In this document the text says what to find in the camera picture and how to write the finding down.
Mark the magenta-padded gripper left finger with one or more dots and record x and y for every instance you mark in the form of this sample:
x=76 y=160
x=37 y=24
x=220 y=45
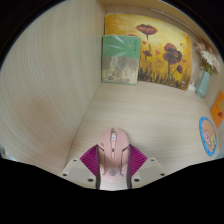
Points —
x=80 y=171

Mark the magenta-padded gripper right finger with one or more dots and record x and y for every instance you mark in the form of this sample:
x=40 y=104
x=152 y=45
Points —
x=146 y=170

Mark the pink computer mouse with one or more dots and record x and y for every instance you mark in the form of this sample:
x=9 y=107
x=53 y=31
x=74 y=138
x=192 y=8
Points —
x=113 y=156

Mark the round blue-rimmed cartoon mouse pad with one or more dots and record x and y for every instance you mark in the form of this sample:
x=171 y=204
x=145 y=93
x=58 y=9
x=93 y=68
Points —
x=208 y=135

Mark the orange book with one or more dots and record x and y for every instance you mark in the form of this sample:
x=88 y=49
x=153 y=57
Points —
x=219 y=110

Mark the white power strip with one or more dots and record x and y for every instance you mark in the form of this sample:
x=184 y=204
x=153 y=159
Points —
x=192 y=86

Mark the pale teal faceted vase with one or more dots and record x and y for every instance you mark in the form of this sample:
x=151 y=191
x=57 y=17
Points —
x=202 y=85

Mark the green and beige book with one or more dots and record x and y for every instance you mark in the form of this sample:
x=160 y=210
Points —
x=120 y=60

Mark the yellow poppy flower painting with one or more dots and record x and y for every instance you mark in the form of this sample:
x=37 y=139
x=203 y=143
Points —
x=166 y=50

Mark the pink and white flower bouquet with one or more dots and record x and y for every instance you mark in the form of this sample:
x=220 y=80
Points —
x=209 y=58

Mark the light wooden shelf unit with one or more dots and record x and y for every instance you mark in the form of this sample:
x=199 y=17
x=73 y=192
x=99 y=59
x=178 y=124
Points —
x=133 y=2

